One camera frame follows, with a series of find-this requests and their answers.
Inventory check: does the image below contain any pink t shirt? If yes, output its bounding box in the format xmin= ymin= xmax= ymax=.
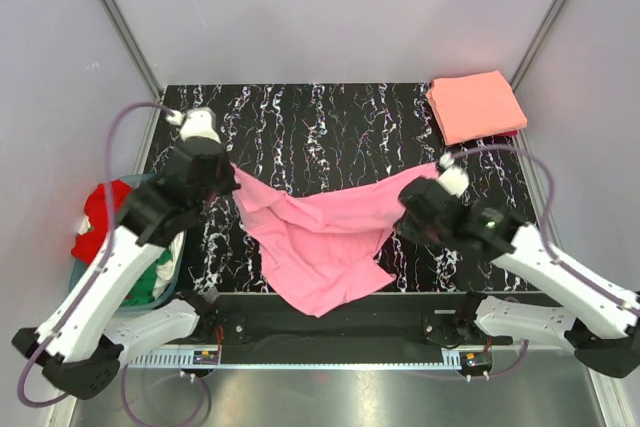
xmin=233 ymin=163 xmax=438 ymax=317

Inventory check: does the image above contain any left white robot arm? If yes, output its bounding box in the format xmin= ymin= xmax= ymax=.
xmin=12 ymin=138 xmax=239 ymax=400

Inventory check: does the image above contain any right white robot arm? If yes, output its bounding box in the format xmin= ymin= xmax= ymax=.
xmin=396 ymin=177 xmax=639 ymax=378

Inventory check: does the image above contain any folded magenta t shirt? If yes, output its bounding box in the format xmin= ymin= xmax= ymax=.
xmin=497 ymin=130 xmax=518 ymax=138

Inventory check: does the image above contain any folded salmon t shirt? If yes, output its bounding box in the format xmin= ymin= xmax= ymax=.
xmin=427 ymin=70 xmax=528 ymax=146

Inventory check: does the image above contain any green t shirt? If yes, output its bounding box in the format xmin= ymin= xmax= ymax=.
xmin=121 ymin=250 xmax=175 ymax=307

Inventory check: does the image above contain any red t shirt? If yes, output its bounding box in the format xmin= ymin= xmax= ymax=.
xmin=71 ymin=184 xmax=109 ymax=265

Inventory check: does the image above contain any blue laundry basket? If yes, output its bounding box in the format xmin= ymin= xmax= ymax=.
xmin=69 ymin=174 xmax=185 ymax=315

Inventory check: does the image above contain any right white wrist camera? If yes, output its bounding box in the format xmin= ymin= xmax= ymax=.
xmin=437 ymin=153 xmax=469 ymax=198

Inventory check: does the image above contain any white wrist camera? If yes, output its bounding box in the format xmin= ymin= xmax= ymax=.
xmin=166 ymin=107 xmax=222 ymax=147
xmin=437 ymin=153 xmax=469 ymax=198

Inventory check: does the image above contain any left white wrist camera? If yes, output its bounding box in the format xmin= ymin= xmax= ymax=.
xmin=166 ymin=107 xmax=222 ymax=147

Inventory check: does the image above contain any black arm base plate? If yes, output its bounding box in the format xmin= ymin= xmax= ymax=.
xmin=173 ymin=293 xmax=487 ymax=348

